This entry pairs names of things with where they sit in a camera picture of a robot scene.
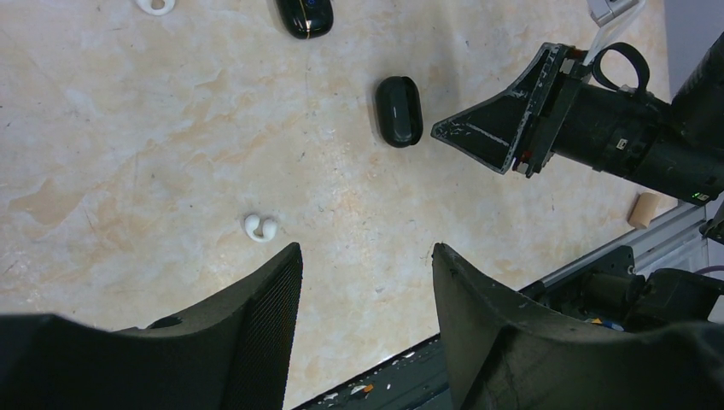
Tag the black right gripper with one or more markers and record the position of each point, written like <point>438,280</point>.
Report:
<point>522,121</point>

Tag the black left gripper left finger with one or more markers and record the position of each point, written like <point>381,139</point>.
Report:
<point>229,351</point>

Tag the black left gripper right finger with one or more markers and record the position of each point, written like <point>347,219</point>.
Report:
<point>645,343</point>

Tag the black oval charging case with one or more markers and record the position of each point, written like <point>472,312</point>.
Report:
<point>399,111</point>

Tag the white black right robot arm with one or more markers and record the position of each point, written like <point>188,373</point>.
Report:
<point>675,148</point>

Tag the black case with gold band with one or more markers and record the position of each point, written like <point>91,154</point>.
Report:
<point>306,19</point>

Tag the white earbud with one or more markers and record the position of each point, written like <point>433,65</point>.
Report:
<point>156,7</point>
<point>259,230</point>

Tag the small wooden cylinder block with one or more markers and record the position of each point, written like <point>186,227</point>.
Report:
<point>644,210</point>

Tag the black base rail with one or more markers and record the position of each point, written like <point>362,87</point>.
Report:
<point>417,378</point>

